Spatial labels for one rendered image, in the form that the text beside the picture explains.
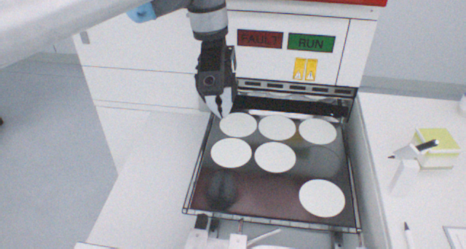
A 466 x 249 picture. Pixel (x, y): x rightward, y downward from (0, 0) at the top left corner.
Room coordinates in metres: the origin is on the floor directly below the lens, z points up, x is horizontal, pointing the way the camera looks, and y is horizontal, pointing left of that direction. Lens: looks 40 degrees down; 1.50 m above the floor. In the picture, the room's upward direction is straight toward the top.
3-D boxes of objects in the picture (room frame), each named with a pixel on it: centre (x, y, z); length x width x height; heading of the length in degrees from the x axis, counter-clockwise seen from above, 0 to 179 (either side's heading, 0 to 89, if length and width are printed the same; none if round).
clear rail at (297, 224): (0.38, -0.08, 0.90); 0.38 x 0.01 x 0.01; 82
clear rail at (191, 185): (0.58, 0.08, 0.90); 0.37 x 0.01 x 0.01; 172
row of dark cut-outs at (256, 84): (0.77, -0.12, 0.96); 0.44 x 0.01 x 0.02; 82
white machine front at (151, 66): (0.81, 0.05, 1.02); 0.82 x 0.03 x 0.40; 82
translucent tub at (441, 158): (0.48, -0.43, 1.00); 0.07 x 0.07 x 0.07; 1
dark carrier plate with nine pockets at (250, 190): (0.56, -0.10, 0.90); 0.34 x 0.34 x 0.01; 82
